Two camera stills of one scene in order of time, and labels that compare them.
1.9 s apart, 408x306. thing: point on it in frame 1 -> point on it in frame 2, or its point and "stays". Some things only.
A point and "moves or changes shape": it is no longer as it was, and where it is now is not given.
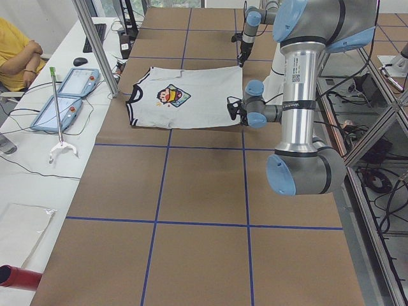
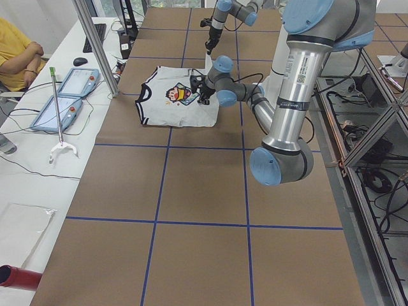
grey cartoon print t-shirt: x=166 y=97 moves or changes shape
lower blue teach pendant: x=48 y=118 stays
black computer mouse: x=80 y=61 stays
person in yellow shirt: x=21 y=59 stays
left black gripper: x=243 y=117 -> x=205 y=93
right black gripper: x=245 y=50 -> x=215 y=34
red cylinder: x=19 y=278 stays
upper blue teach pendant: x=79 y=82 stays
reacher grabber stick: x=62 y=143 stays
